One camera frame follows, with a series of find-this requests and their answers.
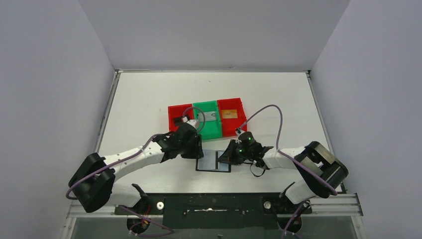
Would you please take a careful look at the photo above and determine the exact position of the left red plastic bin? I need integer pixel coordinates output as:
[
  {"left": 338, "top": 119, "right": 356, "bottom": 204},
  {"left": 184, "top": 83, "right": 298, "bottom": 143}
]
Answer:
[{"left": 168, "top": 104, "right": 194, "bottom": 131}]

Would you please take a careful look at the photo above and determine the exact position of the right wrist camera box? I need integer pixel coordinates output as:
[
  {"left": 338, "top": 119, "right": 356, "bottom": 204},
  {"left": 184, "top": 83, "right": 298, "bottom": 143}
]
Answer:
[{"left": 235, "top": 128, "right": 245, "bottom": 136}]

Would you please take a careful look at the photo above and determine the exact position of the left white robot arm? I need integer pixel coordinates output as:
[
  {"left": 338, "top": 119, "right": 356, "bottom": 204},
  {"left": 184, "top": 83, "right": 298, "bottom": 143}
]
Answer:
[{"left": 66, "top": 119, "right": 203, "bottom": 213}]

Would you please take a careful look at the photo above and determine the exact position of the black card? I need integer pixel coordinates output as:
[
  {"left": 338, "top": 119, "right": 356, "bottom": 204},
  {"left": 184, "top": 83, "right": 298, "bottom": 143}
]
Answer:
[{"left": 173, "top": 116, "right": 190, "bottom": 126}]

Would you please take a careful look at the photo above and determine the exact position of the black leather card holder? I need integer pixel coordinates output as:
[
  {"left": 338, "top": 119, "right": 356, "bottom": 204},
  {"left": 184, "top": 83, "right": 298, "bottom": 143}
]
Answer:
[{"left": 195, "top": 149, "right": 232, "bottom": 174}]

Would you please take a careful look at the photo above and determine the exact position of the silver card with magnetic stripe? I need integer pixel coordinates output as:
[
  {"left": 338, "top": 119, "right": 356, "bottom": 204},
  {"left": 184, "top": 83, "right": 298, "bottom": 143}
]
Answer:
[{"left": 197, "top": 111, "right": 217, "bottom": 122}]

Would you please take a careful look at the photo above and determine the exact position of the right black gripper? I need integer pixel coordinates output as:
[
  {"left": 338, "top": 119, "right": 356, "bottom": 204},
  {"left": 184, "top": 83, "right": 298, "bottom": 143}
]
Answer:
[{"left": 219, "top": 139, "right": 253, "bottom": 164}]

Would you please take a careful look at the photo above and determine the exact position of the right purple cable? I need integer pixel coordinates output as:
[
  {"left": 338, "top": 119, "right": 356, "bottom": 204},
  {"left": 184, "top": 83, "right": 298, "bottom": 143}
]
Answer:
[{"left": 236, "top": 104, "right": 338, "bottom": 197}]

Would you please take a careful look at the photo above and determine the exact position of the red plastic bin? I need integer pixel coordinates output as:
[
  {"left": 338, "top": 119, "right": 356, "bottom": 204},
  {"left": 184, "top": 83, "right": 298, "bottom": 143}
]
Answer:
[
  {"left": 168, "top": 104, "right": 194, "bottom": 131},
  {"left": 217, "top": 98, "right": 246, "bottom": 137}
]

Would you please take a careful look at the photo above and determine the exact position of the white card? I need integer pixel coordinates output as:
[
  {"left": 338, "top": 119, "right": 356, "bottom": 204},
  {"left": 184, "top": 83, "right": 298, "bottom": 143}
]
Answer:
[{"left": 198, "top": 151, "right": 230, "bottom": 171}]

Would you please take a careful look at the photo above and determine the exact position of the right red plastic bin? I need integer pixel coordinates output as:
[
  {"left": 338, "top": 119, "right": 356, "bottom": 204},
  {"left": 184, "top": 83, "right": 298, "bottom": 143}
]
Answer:
[{"left": 217, "top": 98, "right": 246, "bottom": 137}]

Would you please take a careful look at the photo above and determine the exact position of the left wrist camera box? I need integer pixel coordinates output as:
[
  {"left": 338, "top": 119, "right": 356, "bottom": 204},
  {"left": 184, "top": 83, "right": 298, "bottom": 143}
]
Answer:
[{"left": 183, "top": 119, "right": 200, "bottom": 131}]

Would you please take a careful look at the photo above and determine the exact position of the gold credit card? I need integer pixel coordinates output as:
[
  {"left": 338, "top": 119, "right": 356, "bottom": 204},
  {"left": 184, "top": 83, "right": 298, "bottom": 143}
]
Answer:
[{"left": 221, "top": 110, "right": 238, "bottom": 119}]

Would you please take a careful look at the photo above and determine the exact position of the green plastic bin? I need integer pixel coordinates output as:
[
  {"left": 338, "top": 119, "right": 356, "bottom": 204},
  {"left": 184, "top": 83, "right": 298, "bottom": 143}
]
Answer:
[{"left": 193, "top": 101, "right": 222, "bottom": 140}]

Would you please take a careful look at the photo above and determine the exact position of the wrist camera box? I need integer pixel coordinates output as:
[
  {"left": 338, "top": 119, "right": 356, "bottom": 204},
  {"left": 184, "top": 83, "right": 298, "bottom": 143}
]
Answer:
[
  {"left": 183, "top": 119, "right": 200, "bottom": 131},
  {"left": 235, "top": 128, "right": 245, "bottom": 136}
]

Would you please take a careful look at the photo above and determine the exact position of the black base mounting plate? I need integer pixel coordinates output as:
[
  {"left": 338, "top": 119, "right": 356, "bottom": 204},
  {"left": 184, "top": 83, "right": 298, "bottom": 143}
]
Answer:
[{"left": 114, "top": 192, "right": 312, "bottom": 230}]

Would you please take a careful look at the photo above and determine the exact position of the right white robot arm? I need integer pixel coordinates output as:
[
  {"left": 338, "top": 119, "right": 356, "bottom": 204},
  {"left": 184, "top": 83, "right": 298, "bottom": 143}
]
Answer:
[{"left": 217, "top": 131, "right": 349, "bottom": 213}]

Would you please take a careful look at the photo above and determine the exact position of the aluminium table edge rail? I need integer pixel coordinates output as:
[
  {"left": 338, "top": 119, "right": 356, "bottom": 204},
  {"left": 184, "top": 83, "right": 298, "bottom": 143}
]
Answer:
[{"left": 94, "top": 69, "right": 121, "bottom": 152}]

